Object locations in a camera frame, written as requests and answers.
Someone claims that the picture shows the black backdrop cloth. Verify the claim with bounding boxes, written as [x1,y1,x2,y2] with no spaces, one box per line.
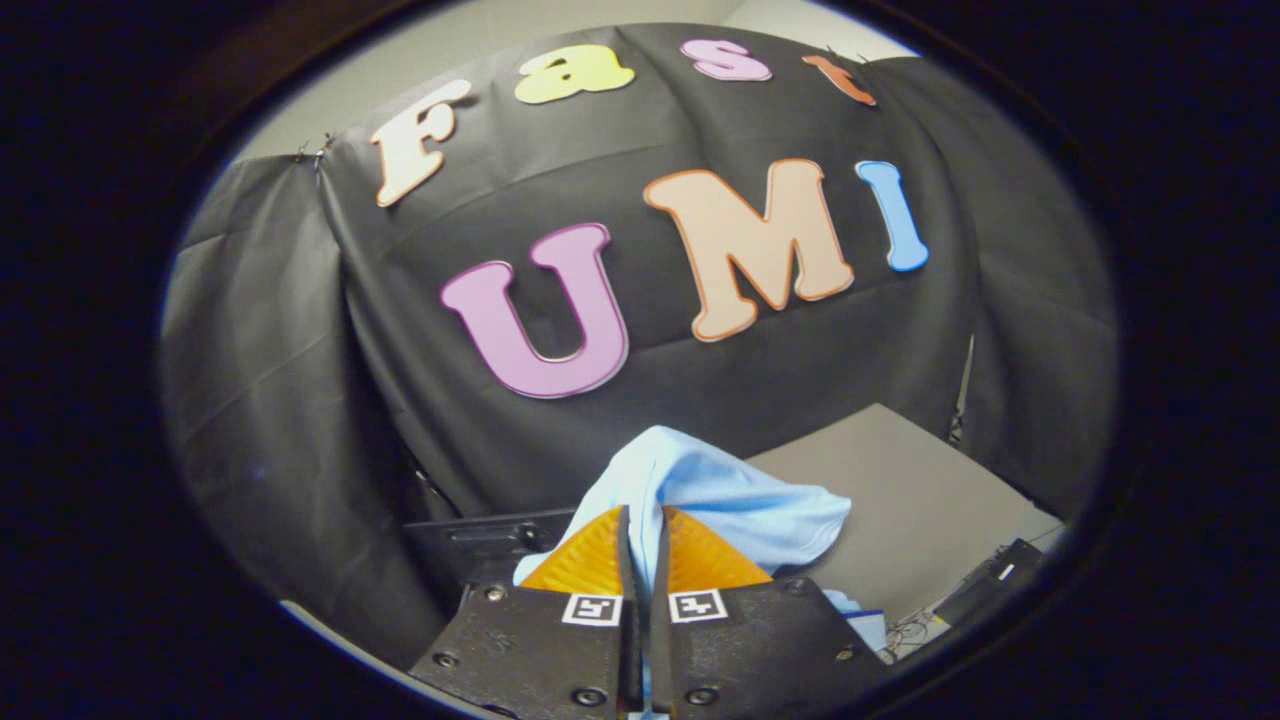
[160,22,1119,671]

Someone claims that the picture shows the black floor cables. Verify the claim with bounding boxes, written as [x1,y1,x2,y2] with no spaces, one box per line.
[885,605,953,656]

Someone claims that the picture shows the light blue shirt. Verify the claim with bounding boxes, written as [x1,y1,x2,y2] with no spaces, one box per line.
[513,425,888,651]

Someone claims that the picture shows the black box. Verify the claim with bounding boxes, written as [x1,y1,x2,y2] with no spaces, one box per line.
[930,538,1046,626]

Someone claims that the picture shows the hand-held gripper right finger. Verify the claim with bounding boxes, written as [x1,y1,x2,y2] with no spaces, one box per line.
[650,505,891,720]

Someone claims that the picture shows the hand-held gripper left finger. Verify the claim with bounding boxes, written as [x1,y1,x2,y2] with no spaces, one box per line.
[408,505,641,720]

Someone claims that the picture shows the beige cabinet with grey top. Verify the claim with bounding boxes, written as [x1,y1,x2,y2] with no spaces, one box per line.
[745,403,1066,626]

